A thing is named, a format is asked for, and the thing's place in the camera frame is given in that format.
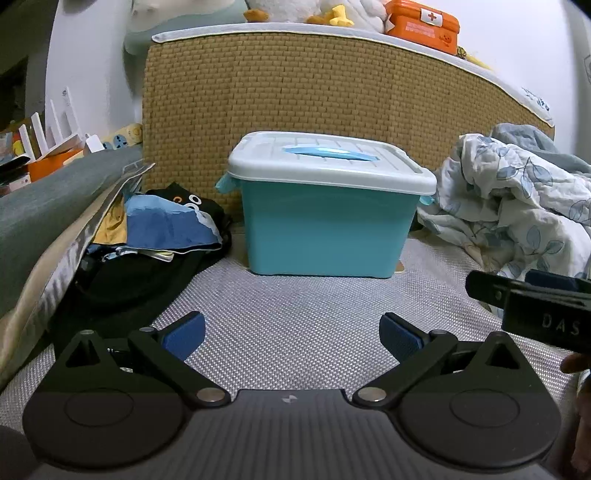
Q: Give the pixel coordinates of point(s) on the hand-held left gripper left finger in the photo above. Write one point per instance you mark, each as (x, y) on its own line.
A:
(184, 334)

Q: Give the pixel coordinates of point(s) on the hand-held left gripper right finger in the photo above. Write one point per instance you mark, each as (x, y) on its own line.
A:
(399, 339)

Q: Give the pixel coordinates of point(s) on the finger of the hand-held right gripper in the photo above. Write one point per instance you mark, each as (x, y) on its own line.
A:
(487, 286)
(549, 278)

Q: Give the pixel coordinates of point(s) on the teal plastic storage box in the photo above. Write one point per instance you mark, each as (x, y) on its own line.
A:
(323, 230)

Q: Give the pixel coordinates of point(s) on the white storage box lid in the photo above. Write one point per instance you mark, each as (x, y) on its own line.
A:
(323, 164)

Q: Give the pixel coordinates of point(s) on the person's right hand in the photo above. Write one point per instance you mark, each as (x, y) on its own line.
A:
(577, 362)

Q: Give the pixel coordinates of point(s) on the black clothing pile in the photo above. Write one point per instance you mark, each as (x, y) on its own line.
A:
(129, 290)

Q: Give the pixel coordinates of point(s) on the white leaf-print quilt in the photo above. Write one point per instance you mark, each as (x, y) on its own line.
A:
(503, 212)

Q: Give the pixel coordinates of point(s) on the blue cloth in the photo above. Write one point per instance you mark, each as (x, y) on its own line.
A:
(171, 226)

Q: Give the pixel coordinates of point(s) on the yellow cloth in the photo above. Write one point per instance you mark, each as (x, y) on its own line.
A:
(111, 226)

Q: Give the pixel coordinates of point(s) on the blue-grey blanket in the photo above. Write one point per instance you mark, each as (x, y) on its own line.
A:
(540, 143)

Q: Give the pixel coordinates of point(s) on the black printed garment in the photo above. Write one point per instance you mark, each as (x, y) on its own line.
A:
(184, 198)

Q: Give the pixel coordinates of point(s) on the beige silver pillow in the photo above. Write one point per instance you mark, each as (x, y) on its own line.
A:
(60, 277)

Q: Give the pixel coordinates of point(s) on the grey bed side cushion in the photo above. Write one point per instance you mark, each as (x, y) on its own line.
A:
(46, 207)

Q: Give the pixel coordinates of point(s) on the yellow power strip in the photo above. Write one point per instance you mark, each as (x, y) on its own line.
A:
(124, 136)

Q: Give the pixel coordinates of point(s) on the white plug adapter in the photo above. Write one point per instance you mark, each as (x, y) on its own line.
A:
(93, 144)

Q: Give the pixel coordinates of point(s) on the orange cardboard box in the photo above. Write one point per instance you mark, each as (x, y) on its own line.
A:
(51, 168)

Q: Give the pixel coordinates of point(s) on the yellow plush toy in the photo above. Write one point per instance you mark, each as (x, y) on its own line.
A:
(471, 57)

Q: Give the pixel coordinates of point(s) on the white router with antennas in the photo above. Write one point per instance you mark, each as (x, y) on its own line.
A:
(60, 134)

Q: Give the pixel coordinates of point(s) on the orange first aid box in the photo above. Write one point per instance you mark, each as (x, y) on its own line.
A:
(420, 25)

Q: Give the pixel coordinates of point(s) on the woven rattan headboard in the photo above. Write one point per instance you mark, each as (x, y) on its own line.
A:
(300, 83)

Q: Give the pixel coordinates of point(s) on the white plush duck yellow feet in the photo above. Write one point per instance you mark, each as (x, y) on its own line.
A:
(341, 16)

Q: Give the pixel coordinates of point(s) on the teal plush pillow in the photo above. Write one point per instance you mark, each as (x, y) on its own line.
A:
(184, 23)

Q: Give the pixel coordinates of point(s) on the white plush duck orange feet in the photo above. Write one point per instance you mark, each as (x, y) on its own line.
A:
(286, 9)

